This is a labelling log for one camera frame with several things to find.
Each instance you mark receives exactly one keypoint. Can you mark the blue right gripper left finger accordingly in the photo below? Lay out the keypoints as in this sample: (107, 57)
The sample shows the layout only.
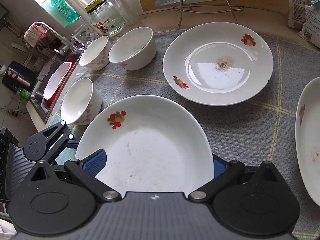
(95, 162)

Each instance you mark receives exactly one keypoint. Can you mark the large white round plate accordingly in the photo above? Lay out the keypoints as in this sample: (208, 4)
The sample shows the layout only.
(307, 138)

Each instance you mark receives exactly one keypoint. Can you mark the pink white basin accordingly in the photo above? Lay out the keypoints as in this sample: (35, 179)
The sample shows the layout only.
(56, 79)

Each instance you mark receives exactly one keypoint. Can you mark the green dish soap bottle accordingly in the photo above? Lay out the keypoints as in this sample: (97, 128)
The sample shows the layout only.
(63, 12)

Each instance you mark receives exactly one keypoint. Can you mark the white bowl pink flowers front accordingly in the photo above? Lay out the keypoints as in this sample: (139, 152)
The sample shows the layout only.
(81, 104)

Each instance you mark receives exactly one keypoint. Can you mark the white bowl pink flowers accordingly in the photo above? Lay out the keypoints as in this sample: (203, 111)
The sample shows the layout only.
(95, 57)
(81, 104)

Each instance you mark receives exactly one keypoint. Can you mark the roll of plastic wrap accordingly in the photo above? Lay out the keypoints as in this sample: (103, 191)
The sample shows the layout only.
(79, 7)

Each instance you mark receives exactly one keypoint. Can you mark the white plastic bag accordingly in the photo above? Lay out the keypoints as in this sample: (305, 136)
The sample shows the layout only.
(311, 28)

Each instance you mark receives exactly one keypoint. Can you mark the red white paper bag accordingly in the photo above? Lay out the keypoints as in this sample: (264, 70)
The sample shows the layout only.
(296, 17)

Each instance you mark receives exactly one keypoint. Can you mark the chrome sink faucet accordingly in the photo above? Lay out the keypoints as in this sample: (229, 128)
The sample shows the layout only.
(39, 31)

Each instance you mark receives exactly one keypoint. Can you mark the glass jar green lid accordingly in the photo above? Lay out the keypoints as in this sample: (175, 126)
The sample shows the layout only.
(105, 17)

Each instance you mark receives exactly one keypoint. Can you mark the white oval dish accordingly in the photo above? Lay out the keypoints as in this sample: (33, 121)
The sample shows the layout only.
(218, 64)
(152, 144)

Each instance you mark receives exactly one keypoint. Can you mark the plain white bowl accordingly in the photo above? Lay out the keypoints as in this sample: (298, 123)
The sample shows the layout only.
(134, 50)

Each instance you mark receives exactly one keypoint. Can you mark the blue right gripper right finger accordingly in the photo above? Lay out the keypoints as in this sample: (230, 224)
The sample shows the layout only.
(220, 165)

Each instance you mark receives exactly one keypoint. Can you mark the glass mug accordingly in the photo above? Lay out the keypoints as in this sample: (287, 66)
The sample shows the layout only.
(83, 36)

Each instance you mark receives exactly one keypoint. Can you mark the wire knife stand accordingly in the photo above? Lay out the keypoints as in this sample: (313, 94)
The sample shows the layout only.
(190, 9)

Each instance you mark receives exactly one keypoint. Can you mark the grey green checked cloth mat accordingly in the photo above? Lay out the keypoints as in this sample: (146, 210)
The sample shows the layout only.
(262, 128)

